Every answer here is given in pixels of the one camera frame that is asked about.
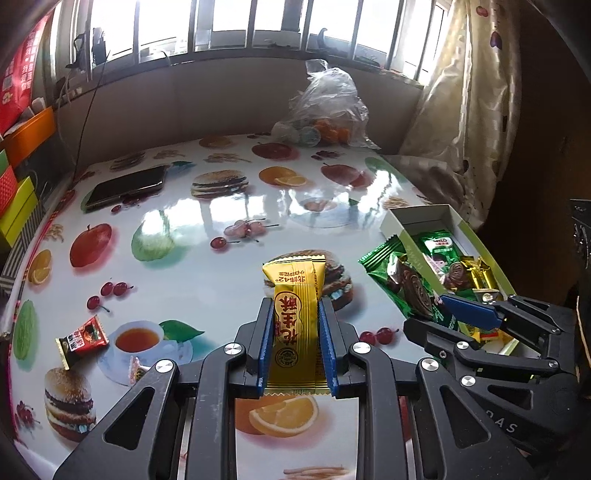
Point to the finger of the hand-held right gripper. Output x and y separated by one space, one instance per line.
468 312
438 339

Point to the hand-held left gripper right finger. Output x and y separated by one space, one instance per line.
328 355

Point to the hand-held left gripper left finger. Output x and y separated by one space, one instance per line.
264 355

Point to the yellow snack packet red print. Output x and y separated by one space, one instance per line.
293 332

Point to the long gold snack bar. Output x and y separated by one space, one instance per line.
480 273

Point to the green snack packet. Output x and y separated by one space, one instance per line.
392 272
434 244

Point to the white cardboard box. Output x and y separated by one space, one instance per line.
434 217

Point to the fruit print tablecloth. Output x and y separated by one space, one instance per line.
194 258

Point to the small pink candy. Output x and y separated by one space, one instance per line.
136 371

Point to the small red black candy packet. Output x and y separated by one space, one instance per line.
83 339

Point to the beige patterned curtain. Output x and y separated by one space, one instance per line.
461 115

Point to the black smartphone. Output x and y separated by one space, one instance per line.
124 187

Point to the clear plastic bag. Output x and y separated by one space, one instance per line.
328 106

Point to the lime green box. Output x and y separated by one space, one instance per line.
21 210

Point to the red dotted box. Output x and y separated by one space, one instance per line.
6 187

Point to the orange box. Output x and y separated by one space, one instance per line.
32 134

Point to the window with metal bars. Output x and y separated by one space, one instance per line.
231 23

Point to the red wall poster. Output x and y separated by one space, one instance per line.
23 69

